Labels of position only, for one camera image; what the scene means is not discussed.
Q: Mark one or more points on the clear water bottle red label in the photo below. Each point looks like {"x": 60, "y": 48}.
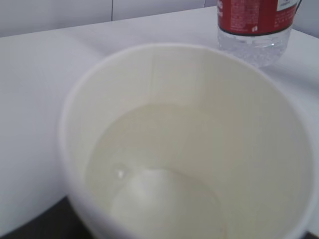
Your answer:
{"x": 256, "y": 31}

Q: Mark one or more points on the white paper cup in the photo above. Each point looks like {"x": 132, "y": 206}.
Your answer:
{"x": 175, "y": 141}

